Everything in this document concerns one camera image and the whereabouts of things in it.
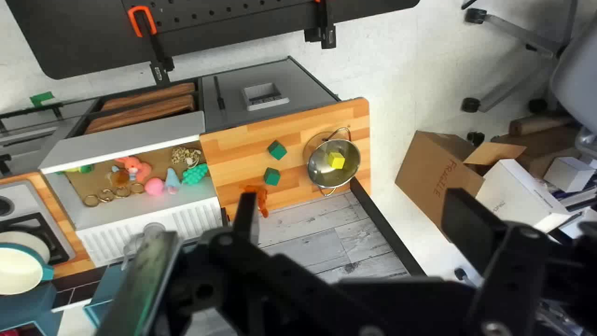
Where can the grey toy stove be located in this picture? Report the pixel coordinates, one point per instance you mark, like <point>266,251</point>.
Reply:
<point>22,210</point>

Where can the light blue toy bird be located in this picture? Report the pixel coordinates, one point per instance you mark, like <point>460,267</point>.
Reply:
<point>171,182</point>

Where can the white box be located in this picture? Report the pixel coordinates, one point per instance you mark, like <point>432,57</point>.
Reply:
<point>516,197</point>

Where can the green block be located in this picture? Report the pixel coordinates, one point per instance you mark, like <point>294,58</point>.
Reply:
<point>270,176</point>
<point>276,150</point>

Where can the pink ball toy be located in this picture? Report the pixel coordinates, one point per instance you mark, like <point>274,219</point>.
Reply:
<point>153,187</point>

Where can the cream pot teal rim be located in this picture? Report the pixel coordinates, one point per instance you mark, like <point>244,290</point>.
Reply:
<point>24,262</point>

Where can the cardboard box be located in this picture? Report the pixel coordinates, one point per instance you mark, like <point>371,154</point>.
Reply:
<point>436,161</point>

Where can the green block front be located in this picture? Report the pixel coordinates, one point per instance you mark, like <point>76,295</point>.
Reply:
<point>270,176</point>

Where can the white toy sink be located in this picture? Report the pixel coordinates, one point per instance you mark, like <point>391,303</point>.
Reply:
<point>106,206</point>

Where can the salmon pink toy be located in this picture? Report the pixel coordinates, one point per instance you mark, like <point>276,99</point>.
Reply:
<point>136,169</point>

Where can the orange black clamp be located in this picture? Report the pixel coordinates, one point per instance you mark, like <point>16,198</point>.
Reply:
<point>143,27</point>

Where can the green bumpy toy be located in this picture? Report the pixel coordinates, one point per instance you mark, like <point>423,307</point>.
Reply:
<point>194,174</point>

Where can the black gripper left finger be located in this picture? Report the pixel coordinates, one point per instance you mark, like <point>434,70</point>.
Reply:
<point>246,217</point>

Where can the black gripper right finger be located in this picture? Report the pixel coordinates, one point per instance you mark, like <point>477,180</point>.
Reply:
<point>470,226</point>

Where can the orange toy figure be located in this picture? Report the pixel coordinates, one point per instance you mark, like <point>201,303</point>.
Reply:
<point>259,193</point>

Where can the green block rear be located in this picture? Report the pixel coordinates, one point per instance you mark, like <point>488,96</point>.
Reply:
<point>276,150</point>

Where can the steel pot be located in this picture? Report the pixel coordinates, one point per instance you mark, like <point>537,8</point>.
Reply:
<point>315,159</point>

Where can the leopard print toy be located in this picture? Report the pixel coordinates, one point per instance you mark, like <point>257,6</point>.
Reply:
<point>190,157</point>

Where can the yellow block in pot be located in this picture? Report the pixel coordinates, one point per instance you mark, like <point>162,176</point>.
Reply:
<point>335,161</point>

